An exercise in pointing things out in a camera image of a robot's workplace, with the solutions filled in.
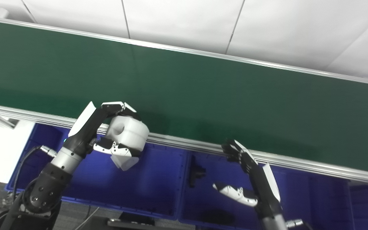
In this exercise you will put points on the green conveyor belt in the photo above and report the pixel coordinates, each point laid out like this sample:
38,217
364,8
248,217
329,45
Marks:
203,89

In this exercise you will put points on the black flat part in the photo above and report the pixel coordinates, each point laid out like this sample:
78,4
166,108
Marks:
217,217

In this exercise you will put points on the black stand base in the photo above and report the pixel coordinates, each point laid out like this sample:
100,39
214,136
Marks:
133,221

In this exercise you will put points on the black bracket part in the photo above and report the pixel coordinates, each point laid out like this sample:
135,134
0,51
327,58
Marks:
196,172

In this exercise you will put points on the white round plastic part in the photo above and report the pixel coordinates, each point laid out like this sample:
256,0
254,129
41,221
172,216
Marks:
133,131

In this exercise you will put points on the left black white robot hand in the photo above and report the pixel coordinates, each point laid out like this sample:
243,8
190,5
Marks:
81,137

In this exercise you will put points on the white angular plastic part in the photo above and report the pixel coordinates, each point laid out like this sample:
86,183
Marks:
126,163

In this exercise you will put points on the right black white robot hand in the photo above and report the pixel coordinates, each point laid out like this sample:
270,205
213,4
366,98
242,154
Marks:
264,191

